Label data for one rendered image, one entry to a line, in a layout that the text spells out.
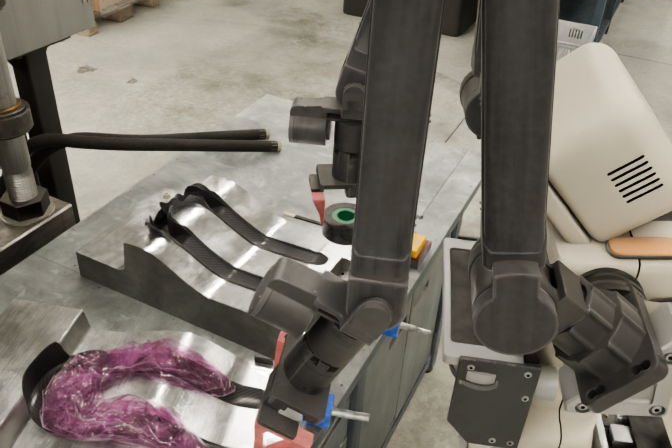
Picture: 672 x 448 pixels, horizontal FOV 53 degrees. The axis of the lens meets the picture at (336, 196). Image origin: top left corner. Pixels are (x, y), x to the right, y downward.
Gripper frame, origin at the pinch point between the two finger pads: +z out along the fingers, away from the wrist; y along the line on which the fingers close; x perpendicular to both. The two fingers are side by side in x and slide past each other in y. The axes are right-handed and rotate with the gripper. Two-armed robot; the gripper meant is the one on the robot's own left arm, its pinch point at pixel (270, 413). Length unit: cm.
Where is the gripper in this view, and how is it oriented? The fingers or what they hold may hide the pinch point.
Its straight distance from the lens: 85.1
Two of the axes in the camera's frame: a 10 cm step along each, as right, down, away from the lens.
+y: -1.4, 5.4, -8.3
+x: 8.6, 4.8, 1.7
